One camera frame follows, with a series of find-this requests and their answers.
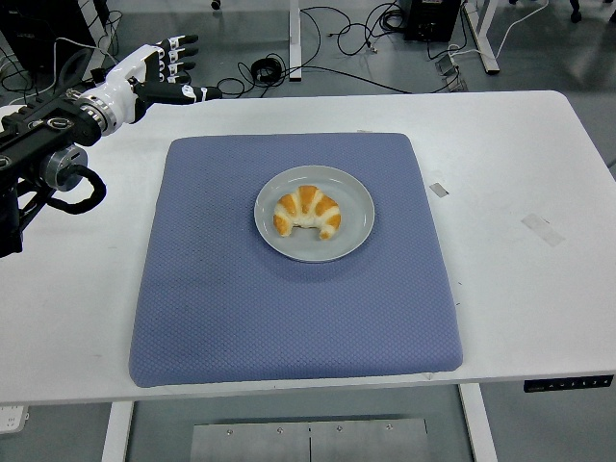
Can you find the small grey tape piece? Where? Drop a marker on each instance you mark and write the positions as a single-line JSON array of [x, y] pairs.
[[439, 189]]

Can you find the blue quilted mat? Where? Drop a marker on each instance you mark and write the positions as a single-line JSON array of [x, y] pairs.
[[289, 313]]

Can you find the round grey plate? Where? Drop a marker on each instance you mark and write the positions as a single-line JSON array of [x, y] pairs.
[[349, 231]]

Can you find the large clear tape piece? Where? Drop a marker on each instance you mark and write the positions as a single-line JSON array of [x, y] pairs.
[[543, 230]]

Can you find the large black box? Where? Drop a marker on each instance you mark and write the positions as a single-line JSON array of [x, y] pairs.
[[38, 24]]

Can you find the golden croissant bread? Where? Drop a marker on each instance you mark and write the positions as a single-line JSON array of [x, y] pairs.
[[308, 202]]

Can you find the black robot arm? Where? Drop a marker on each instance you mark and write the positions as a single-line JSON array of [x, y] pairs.
[[43, 135]]

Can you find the white table leg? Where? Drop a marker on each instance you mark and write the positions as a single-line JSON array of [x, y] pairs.
[[479, 423], [117, 433]]

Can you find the small black power adapter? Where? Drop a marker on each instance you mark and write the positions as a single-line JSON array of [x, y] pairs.
[[98, 74]]

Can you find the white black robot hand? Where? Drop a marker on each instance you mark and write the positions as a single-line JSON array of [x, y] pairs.
[[122, 84]]

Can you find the black chair caster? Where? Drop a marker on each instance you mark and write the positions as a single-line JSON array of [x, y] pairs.
[[215, 4], [576, 12]]

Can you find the grey foot pedal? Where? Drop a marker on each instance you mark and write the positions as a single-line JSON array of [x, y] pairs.
[[450, 67]]

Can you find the black table control panel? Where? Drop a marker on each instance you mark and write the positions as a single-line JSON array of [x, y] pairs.
[[568, 384]]

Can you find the grey metal plate with screws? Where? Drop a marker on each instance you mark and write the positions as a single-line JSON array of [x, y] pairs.
[[308, 440]]

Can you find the white power strip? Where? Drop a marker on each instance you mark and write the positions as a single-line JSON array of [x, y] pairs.
[[12, 419]]

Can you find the black computer case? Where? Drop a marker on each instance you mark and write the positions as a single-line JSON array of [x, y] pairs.
[[430, 19]]

